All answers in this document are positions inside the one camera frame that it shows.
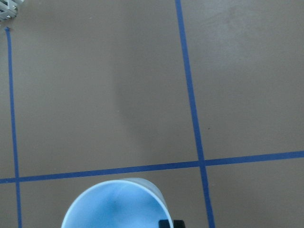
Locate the light blue cup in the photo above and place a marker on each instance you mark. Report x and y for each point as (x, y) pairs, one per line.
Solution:
(123, 203)

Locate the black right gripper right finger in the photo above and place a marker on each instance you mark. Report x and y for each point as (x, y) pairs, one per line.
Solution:
(179, 224)

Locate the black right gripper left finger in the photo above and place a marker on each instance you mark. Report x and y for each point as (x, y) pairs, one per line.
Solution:
(163, 223)

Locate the aluminium frame post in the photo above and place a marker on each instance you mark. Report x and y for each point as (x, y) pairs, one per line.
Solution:
(9, 8)

